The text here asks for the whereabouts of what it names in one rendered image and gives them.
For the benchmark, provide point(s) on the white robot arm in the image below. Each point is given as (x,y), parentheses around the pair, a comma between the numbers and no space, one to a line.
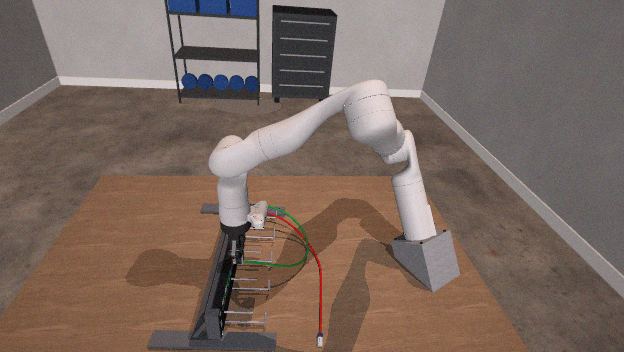
(371,120)

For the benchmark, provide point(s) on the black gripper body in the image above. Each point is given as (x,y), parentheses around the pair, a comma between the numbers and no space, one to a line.
(235,232)

